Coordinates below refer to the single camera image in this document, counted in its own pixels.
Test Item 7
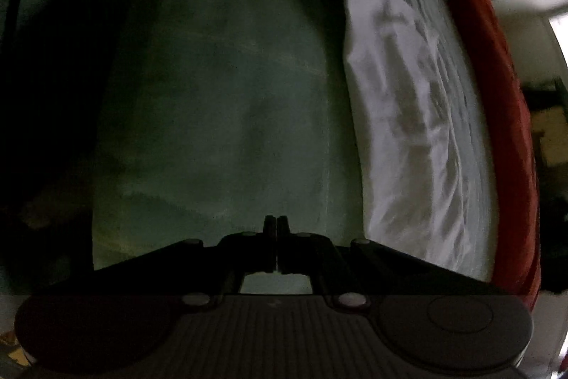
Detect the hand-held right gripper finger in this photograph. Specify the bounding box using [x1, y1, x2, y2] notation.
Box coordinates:
[277, 215, 489, 309]
[95, 215, 277, 309]

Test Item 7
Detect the white towel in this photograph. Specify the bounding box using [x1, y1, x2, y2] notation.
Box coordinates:
[328, 0, 498, 278]

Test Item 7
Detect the light green bed sheet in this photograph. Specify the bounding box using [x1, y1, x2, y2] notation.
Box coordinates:
[91, 0, 500, 295]

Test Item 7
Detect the red duvet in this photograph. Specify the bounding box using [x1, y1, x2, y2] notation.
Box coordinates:
[413, 0, 544, 309]

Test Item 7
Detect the window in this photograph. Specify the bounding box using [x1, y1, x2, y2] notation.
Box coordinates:
[548, 12, 568, 69]

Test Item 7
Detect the cardboard box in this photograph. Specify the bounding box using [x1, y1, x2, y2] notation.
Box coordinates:
[532, 110, 568, 167]

